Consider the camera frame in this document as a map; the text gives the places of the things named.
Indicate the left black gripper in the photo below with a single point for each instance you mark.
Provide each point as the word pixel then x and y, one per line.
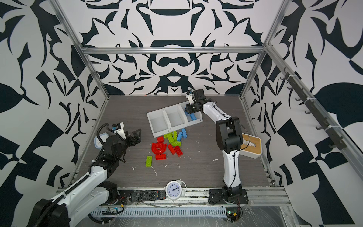
pixel 136 139

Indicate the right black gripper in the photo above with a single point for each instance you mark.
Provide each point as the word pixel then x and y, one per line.
pixel 189 109

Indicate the blue lego brick bottom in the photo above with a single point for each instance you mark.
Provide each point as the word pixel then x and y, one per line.
pixel 187 114

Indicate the lone green lego brick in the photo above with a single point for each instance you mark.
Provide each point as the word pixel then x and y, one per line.
pixel 149 161

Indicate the blue lego brick cluster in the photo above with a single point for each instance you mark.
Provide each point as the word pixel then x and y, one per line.
pixel 182 135

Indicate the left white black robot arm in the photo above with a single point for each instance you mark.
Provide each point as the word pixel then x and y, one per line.
pixel 93 189

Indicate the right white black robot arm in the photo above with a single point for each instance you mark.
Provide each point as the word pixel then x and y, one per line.
pixel 229 137

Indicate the left white bin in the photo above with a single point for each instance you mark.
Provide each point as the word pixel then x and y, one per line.
pixel 158 123

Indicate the white bin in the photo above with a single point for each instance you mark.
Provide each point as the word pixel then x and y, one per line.
pixel 158 123
pixel 188 122
pixel 175 116

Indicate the small red lego brick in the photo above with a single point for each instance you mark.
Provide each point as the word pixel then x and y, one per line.
pixel 160 139

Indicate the right white bin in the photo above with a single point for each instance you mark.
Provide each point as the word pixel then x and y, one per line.
pixel 188 122

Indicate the middle white bin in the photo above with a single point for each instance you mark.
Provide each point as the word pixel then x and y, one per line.
pixel 175 116

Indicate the red lego brick low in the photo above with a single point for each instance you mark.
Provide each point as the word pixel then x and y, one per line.
pixel 161 156

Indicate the green lego brick cluster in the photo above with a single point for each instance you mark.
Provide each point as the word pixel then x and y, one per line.
pixel 171 138

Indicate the light blue lidded container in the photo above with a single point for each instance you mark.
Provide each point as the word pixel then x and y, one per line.
pixel 97 143

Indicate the red lego brick pair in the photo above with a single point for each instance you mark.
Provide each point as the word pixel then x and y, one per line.
pixel 175 150

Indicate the black remote control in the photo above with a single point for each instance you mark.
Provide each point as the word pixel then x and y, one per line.
pixel 150 195

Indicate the white analog clock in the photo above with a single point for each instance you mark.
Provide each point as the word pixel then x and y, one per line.
pixel 175 189

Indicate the white box wooden lid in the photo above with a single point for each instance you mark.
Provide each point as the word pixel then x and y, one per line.
pixel 251 146

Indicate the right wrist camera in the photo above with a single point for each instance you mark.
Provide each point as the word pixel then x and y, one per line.
pixel 190 97

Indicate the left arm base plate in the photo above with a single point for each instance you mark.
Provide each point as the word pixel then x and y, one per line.
pixel 123 197

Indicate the aluminium frame rail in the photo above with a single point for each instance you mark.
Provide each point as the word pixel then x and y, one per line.
pixel 171 50

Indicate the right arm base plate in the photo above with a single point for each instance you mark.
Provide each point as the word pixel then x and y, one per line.
pixel 218 196

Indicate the white cable duct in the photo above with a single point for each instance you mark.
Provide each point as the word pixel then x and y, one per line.
pixel 152 212

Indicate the black wall hook rail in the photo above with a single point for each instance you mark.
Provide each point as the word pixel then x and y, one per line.
pixel 316 109

